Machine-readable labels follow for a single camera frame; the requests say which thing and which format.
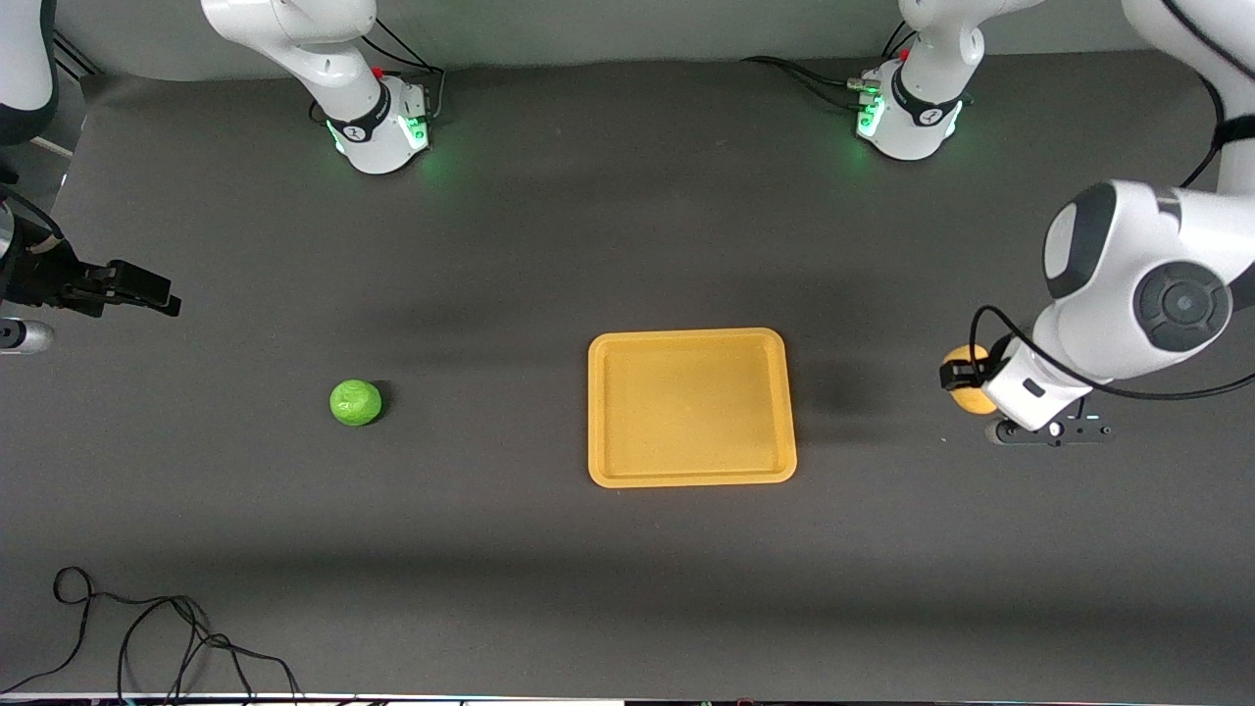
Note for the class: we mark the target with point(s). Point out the green apple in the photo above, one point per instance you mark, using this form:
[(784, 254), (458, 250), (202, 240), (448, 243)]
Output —
[(355, 403)]

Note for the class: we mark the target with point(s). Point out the black frame rail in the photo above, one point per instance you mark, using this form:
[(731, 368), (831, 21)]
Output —
[(76, 56)]

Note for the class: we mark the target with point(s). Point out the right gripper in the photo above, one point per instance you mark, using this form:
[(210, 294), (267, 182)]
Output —
[(47, 276)]

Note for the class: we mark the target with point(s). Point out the yellow potato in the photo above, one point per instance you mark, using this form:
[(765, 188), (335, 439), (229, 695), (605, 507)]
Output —
[(976, 402)]

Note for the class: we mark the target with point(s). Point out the dark grey table mat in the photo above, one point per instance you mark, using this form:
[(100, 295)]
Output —
[(627, 245)]

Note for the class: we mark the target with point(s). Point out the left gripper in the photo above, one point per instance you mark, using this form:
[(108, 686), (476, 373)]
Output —
[(960, 376)]

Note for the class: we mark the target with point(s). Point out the orange plastic tray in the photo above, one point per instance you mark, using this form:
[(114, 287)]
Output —
[(686, 412)]

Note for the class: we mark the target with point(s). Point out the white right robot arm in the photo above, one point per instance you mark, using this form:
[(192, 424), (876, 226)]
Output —
[(324, 59)]

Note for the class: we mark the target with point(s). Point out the beige strip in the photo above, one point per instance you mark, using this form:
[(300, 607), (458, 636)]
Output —
[(54, 147)]

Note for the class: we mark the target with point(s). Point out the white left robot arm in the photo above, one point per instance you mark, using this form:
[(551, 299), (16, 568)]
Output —
[(1128, 245)]

